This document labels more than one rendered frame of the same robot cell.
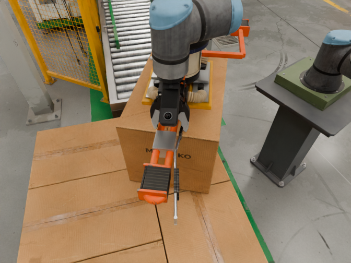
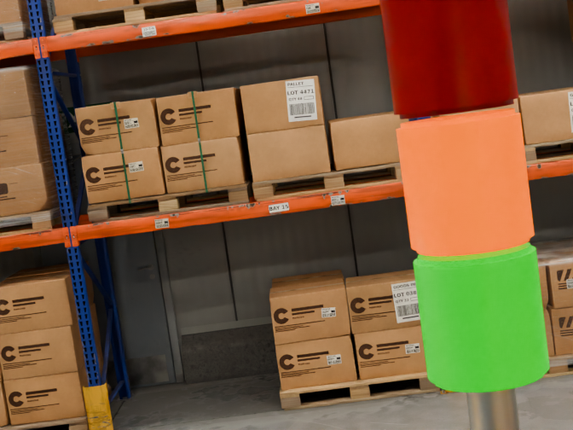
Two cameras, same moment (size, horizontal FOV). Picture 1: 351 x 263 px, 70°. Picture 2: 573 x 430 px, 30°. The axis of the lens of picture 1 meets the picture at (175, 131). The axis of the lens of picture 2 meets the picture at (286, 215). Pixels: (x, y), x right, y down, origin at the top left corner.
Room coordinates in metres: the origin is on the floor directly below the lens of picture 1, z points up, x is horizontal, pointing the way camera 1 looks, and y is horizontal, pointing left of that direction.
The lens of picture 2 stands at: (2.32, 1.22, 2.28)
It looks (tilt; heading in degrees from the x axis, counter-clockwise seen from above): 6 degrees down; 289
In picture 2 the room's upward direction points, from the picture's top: 8 degrees counter-clockwise
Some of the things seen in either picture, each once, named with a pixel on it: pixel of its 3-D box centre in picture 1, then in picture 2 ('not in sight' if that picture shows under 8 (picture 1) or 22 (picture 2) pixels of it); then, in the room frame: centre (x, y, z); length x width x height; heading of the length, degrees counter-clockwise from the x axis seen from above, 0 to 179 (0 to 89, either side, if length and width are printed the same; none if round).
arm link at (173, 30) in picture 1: (171, 29); not in sight; (0.54, 0.01, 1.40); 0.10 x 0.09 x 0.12; 117
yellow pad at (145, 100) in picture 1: (159, 76); not in sight; (0.95, 0.07, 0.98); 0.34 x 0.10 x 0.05; 173
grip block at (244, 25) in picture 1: (239, 27); not in sight; (1.20, -0.32, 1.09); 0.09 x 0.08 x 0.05; 83
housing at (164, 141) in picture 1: (164, 144); not in sight; (0.47, 0.03, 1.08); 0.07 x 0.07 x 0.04; 83
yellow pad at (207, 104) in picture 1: (201, 79); not in sight; (0.92, -0.12, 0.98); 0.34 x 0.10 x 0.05; 173
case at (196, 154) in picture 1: (179, 116); not in sight; (0.92, -0.02, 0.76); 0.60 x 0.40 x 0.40; 169
